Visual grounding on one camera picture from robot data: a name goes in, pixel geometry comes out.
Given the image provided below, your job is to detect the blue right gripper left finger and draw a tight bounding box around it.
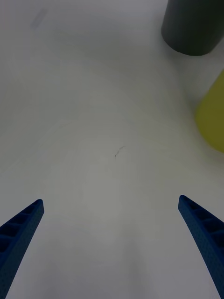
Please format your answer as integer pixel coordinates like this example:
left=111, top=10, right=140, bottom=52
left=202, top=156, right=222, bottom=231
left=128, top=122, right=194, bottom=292
left=0, top=199, right=45, bottom=299

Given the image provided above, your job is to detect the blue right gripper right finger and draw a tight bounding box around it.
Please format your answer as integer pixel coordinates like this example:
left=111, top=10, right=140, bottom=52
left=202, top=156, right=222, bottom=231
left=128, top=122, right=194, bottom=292
left=178, top=195, right=224, bottom=299

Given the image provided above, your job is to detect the yellow-green plastic bin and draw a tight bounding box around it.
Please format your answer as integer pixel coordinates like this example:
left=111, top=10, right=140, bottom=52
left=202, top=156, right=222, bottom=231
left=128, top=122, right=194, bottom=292
left=195, top=71, right=224, bottom=154

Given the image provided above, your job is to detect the grey plastic bin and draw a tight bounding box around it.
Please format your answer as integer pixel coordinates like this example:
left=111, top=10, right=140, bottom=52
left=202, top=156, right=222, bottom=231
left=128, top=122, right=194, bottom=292
left=161, top=0, right=224, bottom=57

